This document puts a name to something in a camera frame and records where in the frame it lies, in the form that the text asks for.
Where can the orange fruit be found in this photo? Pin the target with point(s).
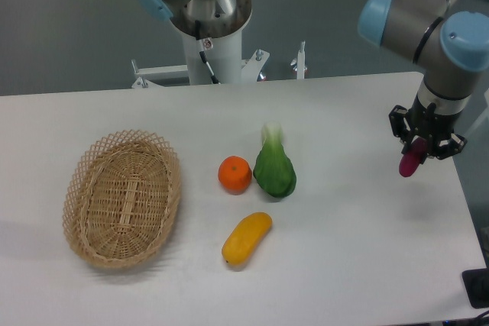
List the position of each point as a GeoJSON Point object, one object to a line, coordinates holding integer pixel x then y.
{"type": "Point", "coordinates": [234, 174]}

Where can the yellow mango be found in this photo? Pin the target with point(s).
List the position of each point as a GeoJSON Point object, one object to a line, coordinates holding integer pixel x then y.
{"type": "Point", "coordinates": [246, 236]}

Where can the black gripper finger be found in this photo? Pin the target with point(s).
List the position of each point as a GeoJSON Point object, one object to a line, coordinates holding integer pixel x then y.
{"type": "Point", "coordinates": [400, 126]}
{"type": "Point", "coordinates": [445, 148]}

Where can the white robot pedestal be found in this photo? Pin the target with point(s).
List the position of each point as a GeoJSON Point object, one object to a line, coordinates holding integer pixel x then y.
{"type": "Point", "coordinates": [211, 32]}

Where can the green bok choy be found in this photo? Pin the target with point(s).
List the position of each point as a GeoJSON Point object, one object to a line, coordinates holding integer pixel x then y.
{"type": "Point", "coordinates": [273, 169]}

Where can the black device at table edge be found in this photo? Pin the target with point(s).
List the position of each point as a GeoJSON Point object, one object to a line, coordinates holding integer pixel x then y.
{"type": "Point", "coordinates": [476, 286]}

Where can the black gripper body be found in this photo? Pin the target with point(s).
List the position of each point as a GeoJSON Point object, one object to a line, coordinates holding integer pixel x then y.
{"type": "Point", "coordinates": [427, 124]}

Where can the purple sweet potato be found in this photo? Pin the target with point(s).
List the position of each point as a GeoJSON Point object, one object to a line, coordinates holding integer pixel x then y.
{"type": "Point", "coordinates": [413, 157]}

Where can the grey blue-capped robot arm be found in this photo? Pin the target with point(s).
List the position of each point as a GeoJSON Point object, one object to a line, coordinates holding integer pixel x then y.
{"type": "Point", "coordinates": [451, 48]}

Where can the white metal base frame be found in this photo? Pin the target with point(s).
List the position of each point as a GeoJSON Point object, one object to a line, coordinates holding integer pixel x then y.
{"type": "Point", "coordinates": [251, 70]}

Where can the oval wicker basket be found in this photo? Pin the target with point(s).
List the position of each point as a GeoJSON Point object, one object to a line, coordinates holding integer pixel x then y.
{"type": "Point", "coordinates": [122, 200]}

